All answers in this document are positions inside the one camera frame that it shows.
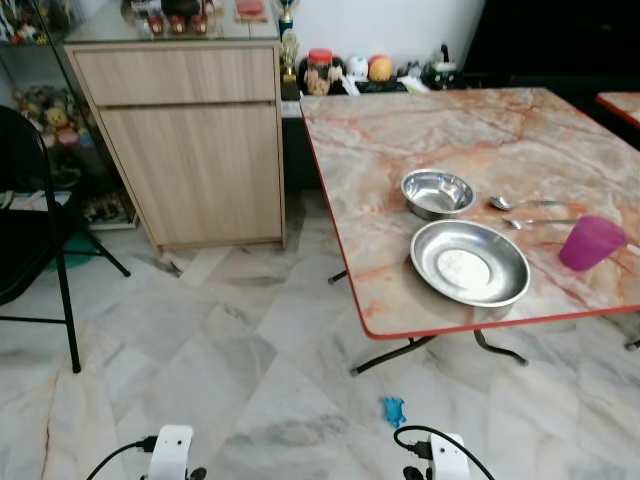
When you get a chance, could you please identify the small blue toy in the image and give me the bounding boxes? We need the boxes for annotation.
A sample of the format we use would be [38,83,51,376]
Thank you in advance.
[381,397,406,427]

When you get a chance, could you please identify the straight black table leg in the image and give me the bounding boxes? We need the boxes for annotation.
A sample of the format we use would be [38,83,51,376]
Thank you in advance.
[350,335,438,376]

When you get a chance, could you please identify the curved black table leg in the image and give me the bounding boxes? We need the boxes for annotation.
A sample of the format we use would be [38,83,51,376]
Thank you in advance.
[473,330,528,366]

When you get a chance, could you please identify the large steel plate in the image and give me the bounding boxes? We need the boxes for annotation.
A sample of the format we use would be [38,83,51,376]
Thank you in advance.
[410,220,532,308]

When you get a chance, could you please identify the green plastic basin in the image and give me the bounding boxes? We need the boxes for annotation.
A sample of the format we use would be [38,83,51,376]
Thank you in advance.
[48,240,96,271]

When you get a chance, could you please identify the small steel bowl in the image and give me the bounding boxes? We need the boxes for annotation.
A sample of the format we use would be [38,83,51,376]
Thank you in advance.
[401,169,476,221]

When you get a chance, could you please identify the steel spoon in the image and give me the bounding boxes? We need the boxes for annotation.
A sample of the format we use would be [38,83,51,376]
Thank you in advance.
[489,196,567,212]

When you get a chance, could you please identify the purple plastic cup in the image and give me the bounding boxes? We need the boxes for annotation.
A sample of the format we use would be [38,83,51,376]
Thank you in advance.
[558,214,629,273]

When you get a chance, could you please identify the black folding chair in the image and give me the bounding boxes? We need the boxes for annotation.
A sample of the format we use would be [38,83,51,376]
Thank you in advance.
[0,105,132,374]

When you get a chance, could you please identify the light wooden cabinet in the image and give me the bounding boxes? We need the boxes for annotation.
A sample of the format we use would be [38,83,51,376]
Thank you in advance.
[64,39,288,254]

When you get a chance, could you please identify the plush toy pile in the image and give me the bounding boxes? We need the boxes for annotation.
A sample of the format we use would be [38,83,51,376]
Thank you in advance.
[14,85,86,146]

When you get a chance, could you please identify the orange round figurine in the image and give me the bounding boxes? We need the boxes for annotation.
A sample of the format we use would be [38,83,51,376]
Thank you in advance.
[368,56,394,83]

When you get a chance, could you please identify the red-edged marble table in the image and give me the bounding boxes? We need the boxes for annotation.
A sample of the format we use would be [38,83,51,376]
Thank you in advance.
[597,92,640,127]

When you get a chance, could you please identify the white round figurine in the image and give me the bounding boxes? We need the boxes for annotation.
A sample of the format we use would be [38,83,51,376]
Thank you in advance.
[345,55,369,81]

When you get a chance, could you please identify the red-lidded glass jar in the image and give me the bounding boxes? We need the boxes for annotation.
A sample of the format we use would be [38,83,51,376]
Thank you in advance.
[303,48,336,97]

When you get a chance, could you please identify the gold trophy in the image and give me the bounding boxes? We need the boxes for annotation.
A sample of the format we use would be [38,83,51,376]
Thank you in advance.
[277,0,302,85]

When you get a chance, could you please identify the dark figurine set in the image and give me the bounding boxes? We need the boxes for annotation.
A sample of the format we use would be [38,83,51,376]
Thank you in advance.
[124,0,222,38]

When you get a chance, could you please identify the black television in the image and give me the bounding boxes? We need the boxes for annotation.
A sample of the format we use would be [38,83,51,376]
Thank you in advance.
[464,0,640,93]

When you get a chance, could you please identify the pink box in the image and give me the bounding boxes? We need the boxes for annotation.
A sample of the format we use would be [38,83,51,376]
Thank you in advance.
[236,0,267,21]

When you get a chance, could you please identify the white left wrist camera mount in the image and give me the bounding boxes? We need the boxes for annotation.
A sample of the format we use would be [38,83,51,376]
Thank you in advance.
[147,425,195,480]

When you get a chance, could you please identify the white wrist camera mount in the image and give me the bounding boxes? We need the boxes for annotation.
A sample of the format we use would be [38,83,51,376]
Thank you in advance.
[428,433,470,480]
[147,425,195,480]

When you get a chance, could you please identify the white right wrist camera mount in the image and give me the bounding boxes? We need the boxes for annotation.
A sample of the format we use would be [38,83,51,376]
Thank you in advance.
[428,433,470,480]

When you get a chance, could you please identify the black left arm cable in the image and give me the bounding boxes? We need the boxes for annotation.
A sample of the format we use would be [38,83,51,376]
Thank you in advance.
[85,436,159,480]

